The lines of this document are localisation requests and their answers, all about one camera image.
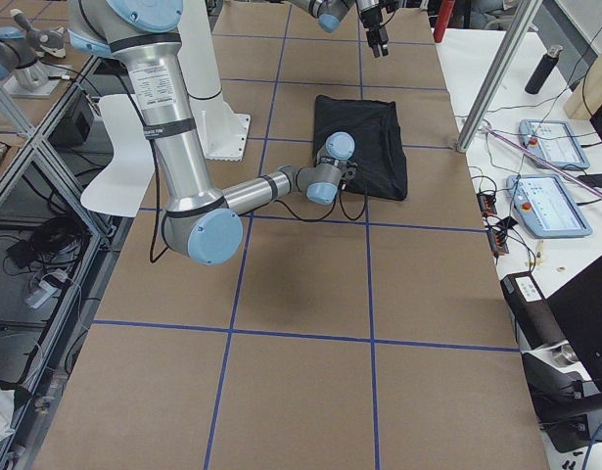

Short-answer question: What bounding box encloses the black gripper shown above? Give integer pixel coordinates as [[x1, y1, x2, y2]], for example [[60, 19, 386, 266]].
[[356, 0, 390, 58]]

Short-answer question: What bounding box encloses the black printed t-shirt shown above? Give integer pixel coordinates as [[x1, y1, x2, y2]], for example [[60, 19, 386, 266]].
[[312, 95, 408, 201]]

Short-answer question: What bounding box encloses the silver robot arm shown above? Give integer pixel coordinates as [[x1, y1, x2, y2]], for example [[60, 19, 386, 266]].
[[68, 1, 355, 265], [291, 0, 403, 58]]

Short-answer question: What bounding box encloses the red cylinder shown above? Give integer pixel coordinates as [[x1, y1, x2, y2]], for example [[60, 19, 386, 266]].
[[433, 0, 455, 44]]

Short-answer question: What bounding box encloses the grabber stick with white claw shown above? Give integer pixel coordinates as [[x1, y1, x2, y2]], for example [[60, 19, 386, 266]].
[[482, 119, 602, 201]]

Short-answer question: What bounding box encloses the black water bottle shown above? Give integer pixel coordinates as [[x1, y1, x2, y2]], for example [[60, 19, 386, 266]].
[[524, 44, 564, 95]]

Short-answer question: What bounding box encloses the far blue teach pendant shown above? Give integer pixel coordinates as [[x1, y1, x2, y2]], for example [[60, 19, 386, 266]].
[[519, 119, 590, 170]]

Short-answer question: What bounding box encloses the blue teach pendant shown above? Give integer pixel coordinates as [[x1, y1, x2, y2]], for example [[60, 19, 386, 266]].
[[506, 174, 592, 239], [519, 119, 590, 170]]

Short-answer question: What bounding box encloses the near blue teach pendant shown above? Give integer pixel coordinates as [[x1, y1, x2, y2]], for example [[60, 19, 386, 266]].
[[506, 174, 592, 239]]

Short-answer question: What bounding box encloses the black phone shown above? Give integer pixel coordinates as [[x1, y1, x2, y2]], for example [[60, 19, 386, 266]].
[[578, 173, 602, 188]]

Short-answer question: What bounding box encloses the white curved plastic shield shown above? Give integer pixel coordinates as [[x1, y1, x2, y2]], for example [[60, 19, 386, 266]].
[[80, 94, 154, 217]]

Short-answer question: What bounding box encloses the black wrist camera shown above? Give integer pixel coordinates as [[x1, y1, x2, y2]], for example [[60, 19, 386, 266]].
[[340, 163, 357, 191]]

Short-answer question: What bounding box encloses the aluminium frame post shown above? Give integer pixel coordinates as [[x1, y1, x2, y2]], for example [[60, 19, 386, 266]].
[[456, 0, 542, 153]]

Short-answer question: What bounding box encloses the white central pedestal column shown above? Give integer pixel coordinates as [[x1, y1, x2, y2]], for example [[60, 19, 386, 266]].
[[178, 0, 251, 162]]

